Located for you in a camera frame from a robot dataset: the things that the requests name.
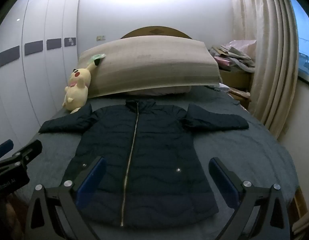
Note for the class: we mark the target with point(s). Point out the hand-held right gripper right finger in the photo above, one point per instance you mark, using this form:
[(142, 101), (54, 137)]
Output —
[(222, 180)]

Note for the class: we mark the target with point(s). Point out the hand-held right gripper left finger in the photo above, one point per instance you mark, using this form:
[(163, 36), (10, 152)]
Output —
[(92, 180)]

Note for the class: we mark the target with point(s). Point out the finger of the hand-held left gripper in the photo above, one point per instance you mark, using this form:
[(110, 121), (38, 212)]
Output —
[(28, 153), (4, 148)]

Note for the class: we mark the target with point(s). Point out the dark navy quilted jacket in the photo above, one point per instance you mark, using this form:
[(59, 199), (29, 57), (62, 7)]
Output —
[(157, 155)]

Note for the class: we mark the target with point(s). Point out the pile of clothes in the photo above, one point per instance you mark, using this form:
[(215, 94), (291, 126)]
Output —
[(234, 60)]

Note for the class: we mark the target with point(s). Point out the grey-blue bed sheet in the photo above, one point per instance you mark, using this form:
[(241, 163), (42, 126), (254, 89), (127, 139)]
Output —
[(244, 145)]

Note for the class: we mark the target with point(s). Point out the white wardrobe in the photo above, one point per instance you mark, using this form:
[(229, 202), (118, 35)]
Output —
[(39, 80)]

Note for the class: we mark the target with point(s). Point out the yellow plush toy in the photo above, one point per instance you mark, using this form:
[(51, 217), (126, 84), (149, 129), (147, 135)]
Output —
[(78, 87)]

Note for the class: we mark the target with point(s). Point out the wooden nightstand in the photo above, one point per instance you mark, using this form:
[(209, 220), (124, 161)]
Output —
[(237, 80)]

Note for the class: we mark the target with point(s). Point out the small green packet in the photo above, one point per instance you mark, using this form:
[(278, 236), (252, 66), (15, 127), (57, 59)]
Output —
[(95, 57)]

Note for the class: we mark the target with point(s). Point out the long beige pillow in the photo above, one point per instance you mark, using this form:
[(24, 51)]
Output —
[(157, 65)]

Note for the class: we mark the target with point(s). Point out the beige curtain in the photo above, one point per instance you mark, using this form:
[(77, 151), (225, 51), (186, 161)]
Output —
[(267, 55)]

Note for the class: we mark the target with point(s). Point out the pink plastic bag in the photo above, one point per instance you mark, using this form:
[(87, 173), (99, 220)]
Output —
[(243, 45)]

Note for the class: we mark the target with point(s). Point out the window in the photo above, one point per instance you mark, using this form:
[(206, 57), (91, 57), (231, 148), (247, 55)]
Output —
[(305, 42)]

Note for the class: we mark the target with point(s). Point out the wooden bed headboard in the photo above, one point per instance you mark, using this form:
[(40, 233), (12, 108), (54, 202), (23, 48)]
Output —
[(157, 31)]

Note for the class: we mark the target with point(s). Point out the wall socket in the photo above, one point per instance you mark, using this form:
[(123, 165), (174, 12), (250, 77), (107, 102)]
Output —
[(100, 38)]

